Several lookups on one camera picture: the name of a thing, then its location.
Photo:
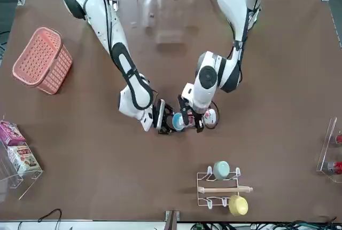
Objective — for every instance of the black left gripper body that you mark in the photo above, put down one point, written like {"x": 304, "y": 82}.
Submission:
{"x": 198, "y": 110}

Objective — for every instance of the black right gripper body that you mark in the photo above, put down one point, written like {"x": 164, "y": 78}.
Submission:
{"x": 154, "y": 119}

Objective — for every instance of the white juice bottle red label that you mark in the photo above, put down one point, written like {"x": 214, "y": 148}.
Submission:
{"x": 211, "y": 116}

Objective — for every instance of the blue ceramic cup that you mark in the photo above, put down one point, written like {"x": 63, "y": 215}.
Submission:
{"x": 178, "y": 122}

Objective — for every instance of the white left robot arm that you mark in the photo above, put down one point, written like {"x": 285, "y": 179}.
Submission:
{"x": 232, "y": 6}

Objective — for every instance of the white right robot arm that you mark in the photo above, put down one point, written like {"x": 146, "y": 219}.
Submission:
{"x": 107, "y": 19}

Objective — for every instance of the mint green cup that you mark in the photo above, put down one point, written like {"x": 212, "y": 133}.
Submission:
{"x": 221, "y": 170}

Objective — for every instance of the pale yellow cup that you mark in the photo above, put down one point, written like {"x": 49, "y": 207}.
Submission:
{"x": 238, "y": 206}

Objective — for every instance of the clear acrylic bottle shelf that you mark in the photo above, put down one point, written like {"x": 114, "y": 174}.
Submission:
{"x": 324, "y": 147}

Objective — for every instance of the red Coca-Cola bottle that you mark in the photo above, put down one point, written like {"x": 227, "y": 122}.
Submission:
{"x": 338, "y": 139}
{"x": 335, "y": 167}

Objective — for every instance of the wooden rack rod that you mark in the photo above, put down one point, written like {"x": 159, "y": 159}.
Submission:
{"x": 227, "y": 189}

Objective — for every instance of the pink plastic basket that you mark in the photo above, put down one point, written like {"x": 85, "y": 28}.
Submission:
{"x": 40, "y": 59}

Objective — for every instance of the white green snack packet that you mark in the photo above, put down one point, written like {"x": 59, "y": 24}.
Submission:
{"x": 24, "y": 159}

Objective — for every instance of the purple snack packet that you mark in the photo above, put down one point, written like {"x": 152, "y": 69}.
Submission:
{"x": 12, "y": 134}

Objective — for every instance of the clear acrylic packet holder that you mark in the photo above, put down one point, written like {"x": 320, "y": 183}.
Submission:
{"x": 26, "y": 184}

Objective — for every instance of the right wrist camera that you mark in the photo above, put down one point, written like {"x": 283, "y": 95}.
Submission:
{"x": 161, "y": 114}

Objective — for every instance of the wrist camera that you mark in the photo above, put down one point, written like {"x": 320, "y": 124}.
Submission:
{"x": 161, "y": 114}
{"x": 182, "y": 110}

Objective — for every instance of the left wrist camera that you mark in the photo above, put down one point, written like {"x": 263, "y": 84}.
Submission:
{"x": 182, "y": 110}

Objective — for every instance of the aluminium camera post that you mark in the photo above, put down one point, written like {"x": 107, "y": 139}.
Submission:
{"x": 172, "y": 220}

